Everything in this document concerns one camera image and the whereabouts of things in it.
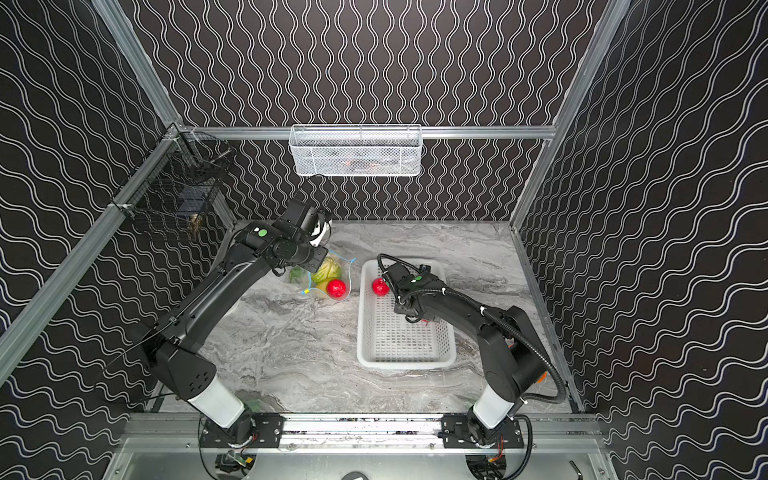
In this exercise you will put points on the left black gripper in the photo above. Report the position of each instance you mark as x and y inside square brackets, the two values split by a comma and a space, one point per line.
[318, 261]

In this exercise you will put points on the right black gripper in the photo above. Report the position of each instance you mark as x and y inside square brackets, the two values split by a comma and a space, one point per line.
[396, 287]

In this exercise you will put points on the small red toy apple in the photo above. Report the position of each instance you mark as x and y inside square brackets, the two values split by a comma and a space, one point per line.
[380, 288]

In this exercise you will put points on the green toy cabbage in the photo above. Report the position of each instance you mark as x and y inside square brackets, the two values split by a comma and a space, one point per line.
[330, 269]

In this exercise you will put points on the clear blue-zip bag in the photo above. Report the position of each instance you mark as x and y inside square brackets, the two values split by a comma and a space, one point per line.
[301, 279]

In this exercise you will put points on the red toy fruit front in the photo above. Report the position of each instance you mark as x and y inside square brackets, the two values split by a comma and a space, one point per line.
[336, 289]

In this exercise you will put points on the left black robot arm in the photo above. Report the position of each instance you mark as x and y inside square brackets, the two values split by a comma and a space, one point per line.
[170, 350]

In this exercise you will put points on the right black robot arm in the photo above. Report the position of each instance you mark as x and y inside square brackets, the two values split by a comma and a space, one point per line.
[516, 366]

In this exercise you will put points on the white plastic perforated basket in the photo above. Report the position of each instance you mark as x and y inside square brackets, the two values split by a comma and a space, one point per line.
[387, 341]

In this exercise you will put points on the white wire wall basket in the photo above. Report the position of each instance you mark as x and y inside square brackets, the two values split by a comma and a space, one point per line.
[357, 150]

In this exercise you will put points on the black wire wall basket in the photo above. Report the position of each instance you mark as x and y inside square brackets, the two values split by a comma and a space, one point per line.
[174, 202]

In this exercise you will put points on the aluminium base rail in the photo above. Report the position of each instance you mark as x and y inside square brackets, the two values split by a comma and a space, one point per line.
[430, 434]

